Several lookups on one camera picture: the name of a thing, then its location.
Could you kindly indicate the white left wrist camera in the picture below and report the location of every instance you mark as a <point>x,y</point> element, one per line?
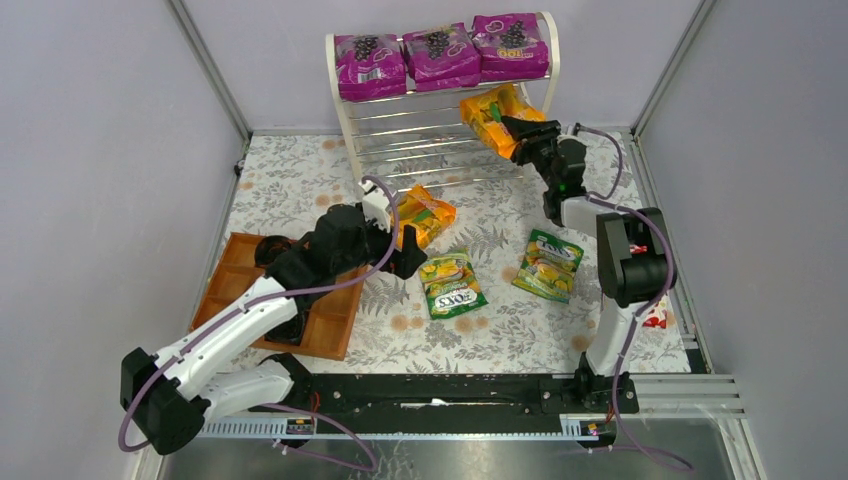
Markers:
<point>378,204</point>

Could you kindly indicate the wooden compartment tray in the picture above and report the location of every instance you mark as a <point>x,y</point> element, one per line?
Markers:
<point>323,331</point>

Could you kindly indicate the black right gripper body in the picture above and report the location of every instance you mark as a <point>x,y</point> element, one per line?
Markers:
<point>534,145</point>

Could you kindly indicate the purple candy bag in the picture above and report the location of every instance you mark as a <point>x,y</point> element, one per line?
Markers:
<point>442,58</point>
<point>511,47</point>
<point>369,67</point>

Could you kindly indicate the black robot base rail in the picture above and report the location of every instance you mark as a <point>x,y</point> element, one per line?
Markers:
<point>458,403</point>

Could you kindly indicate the orange candy bag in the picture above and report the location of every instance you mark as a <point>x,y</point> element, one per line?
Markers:
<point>428,215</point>
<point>483,114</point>

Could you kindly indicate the cream metal shelf rack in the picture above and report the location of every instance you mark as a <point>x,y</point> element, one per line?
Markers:
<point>419,138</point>

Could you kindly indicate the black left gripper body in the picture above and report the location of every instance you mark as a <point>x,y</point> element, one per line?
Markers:
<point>387,245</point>

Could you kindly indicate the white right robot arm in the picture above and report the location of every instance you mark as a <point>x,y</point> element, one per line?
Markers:
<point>635,264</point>

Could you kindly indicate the red floral fabric pouch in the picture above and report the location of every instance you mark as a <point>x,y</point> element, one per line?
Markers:
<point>657,316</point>

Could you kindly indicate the green candy bag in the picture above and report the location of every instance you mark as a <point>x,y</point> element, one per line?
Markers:
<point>549,266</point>
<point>450,285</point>

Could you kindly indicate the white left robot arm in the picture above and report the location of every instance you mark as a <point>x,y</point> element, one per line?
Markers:
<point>169,395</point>

